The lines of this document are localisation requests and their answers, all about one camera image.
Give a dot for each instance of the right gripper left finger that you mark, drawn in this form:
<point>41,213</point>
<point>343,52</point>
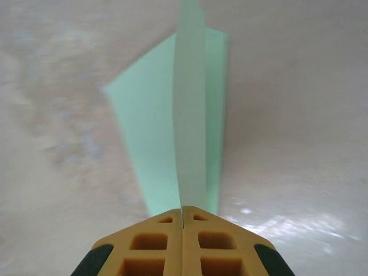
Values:
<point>143,258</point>

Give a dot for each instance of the green paper sheet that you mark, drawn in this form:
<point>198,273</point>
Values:
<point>149,129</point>

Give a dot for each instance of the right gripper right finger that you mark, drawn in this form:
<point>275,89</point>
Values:
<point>218,258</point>

